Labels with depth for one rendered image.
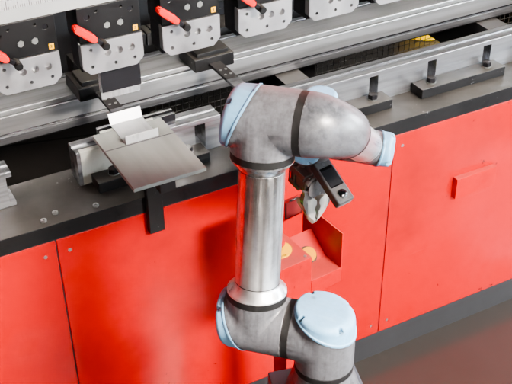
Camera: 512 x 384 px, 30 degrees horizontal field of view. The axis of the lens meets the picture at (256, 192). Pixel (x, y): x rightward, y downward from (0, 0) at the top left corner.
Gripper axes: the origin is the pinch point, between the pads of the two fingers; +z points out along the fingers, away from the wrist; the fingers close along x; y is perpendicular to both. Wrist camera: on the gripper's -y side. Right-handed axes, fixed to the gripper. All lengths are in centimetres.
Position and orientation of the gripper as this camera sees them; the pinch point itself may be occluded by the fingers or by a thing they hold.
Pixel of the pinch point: (315, 220)
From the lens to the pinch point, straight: 229.9
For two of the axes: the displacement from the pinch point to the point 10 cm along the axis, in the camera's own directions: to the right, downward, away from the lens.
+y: -5.6, -5.4, 6.3
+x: -8.3, 3.2, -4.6
